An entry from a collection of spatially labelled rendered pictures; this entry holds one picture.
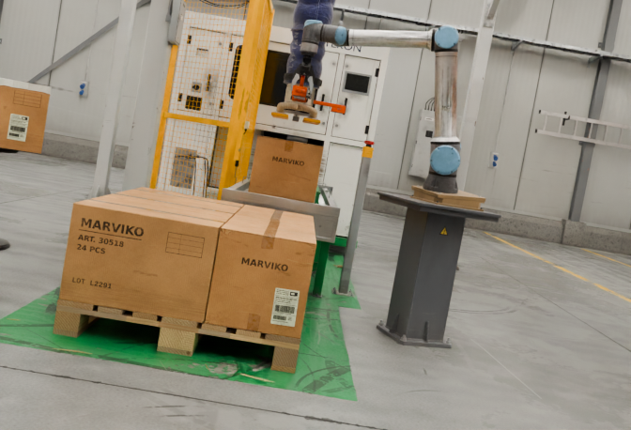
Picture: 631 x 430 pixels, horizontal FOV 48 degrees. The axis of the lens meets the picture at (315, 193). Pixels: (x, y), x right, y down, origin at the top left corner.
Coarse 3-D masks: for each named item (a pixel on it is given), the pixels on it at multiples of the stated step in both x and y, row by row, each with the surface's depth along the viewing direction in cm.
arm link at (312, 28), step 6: (306, 24) 363; (312, 24) 362; (318, 24) 363; (306, 30) 363; (312, 30) 362; (318, 30) 362; (306, 36) 363; (312, 36) 363; (318, 36) 363; (312, 42) 363; (318, 42) 367
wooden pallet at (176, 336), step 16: (64, 304) 286; (80, 304) 287; (64, 320) 287; (80, 320) 288; (96, 320) 314; (128, 320) 287; (144, 320) 287; (160, 320) 289; (176, 320) 288; (160, 336) 288; (176, 336) 288; (192, 336) 288; (224, 336) 288; (240, 336) 288; (256, 336) 288; (272, 336) 289; (176, 352) 288; (192, 352) 291; (288, 352) 289; (272, 368) 289; (288, 368) 290
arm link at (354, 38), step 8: (352, 32) 373; (360, 32) 372; (368, 32) 372; (376, 32) 371; (384, 32) 371; (392, 32) 370; (400, 32) 369; (408, 32) 369; (416, 32) 368; (424, 32) 368; (432, 32) 365; (352, 40) 373; (360, 40) 372; (368, 40) 372; (376, 40) 371; (384, 40) 370; (392, 40) 369; (400, 40) 368; (408, 40) 368; (416, 40) 367; (424, 40) 366; (432, 40) 364; (432, 48) 366
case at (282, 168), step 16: (256, 144) 418; (272, 144) 419; (288, 144) 419; (304, 144) 419; (256, 160) 419; (272, 160) 419; (288, 160) 419; (304, 160) 420; (320, 160) 420; (256, 176) 420; (272, 176) 420; (288, 176) 420; (304, 176) 420; (256, 192) 420; (272, 192) 420; (288, 192) 421; (304, 192) 421
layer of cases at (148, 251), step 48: (144, 192) 371; (96, 240) 285; (144, 240) 286; (192, 240) 286; (240, 240) 286; (288, 240) 286; (96, 288) 286; (144, 288) 287; (192, 288) 287; (240, 288) 287; (288, 288) 288; (288, 336) 289
